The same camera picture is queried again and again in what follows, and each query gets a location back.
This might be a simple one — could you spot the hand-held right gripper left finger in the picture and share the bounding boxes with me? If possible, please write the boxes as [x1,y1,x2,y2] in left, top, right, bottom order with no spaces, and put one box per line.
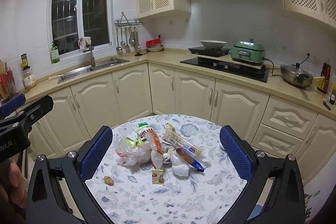
[25,126,113,224]

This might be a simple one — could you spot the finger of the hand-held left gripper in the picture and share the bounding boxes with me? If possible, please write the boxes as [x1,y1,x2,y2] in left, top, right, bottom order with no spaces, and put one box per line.
[0,93,26,115]
[10,95,54,133]

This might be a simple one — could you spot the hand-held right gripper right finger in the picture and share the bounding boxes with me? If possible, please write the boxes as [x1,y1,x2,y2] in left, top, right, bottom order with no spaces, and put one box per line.
[219,125,306,224]

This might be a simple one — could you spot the clear plastic bag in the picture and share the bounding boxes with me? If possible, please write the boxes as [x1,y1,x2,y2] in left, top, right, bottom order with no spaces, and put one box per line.
[115,133,153,166]

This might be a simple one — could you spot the blue orange biscuit wrapper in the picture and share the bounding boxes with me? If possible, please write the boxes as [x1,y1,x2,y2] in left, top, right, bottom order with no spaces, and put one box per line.
[175,147,205,172]

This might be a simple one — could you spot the white green plastic bag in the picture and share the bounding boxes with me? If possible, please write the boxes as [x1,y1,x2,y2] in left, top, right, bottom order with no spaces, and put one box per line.
[126,122,151,147]

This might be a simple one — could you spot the white plastic film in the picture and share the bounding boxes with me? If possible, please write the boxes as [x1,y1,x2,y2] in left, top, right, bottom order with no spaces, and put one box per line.
[170,149,190,178]

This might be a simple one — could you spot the cream clear wrapper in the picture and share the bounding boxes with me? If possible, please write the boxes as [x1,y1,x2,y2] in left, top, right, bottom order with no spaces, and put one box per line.
[161,123,205,159]

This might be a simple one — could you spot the orange white wrapper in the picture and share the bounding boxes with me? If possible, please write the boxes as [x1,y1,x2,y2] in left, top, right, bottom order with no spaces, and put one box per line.
[146,129,164,169]

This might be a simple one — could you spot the small square green packet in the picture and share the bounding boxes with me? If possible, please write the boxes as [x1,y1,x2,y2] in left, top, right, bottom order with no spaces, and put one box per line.
[151,168,165,184]

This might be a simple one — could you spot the person's left hand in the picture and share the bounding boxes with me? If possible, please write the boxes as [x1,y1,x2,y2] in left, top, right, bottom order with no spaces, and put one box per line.
[0,158,27,210]

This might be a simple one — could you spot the clear jar with white label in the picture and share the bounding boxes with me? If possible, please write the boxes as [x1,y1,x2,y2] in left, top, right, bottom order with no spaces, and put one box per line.
[22,66,37,90]

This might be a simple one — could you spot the cream cabinet drawer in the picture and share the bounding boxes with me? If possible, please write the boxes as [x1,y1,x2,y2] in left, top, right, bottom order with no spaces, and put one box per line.
[251,124,305,159]
[261,95,319,140]

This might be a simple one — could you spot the steel sink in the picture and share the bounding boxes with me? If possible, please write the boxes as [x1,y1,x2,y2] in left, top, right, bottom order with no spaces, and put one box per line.
[57,57,131,83]

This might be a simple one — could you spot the green dish soap bottle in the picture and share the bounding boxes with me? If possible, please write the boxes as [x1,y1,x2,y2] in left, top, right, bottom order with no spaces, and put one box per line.
[50,41,60,64]

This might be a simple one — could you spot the cream lower kitchen cabinets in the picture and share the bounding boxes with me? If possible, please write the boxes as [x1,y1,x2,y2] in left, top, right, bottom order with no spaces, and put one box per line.
[16,63,336,188]

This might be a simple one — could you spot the steel faucet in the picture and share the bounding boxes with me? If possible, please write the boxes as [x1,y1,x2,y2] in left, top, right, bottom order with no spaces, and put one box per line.
[88,46,96,67]

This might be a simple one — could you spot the pink white cloth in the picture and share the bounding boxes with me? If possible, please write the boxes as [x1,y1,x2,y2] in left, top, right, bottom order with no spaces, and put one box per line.
[78,37,92,53]

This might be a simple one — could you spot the black glass gas stove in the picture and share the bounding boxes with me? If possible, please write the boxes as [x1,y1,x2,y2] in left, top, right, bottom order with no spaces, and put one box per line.
[180,57,269,83]

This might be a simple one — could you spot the green electric grill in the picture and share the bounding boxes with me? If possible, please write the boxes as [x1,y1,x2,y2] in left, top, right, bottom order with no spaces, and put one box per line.
[230,38,266,63]

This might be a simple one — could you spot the steel spatula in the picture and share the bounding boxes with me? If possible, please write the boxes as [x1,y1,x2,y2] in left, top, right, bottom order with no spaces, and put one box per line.
[125,27,131,53]

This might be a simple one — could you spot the dark glass kitchen window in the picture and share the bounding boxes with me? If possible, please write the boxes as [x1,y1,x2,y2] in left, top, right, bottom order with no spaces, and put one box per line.
[48,0,111,49]

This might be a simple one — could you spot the white wok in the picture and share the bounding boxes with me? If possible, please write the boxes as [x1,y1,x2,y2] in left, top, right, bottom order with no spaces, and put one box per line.
[199,40,227,49]

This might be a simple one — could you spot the dark soy sauce bottle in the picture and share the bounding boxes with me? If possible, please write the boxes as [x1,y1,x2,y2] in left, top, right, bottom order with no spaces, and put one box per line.
[317,63,332,94]

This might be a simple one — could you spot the red plastic container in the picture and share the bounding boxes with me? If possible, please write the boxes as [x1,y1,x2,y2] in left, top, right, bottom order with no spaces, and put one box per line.
[146,39,163,48]

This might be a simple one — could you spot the black power cable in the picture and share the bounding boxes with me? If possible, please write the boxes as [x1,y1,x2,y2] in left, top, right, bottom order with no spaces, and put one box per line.
[264,55,311,77]

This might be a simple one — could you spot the steel pot with black handle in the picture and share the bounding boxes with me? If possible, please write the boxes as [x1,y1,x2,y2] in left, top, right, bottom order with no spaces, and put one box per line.
[280,63,314,88]

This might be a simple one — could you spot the metal wall utensil rack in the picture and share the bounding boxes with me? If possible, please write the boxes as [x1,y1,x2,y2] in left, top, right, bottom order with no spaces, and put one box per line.
[114,12,144,28]

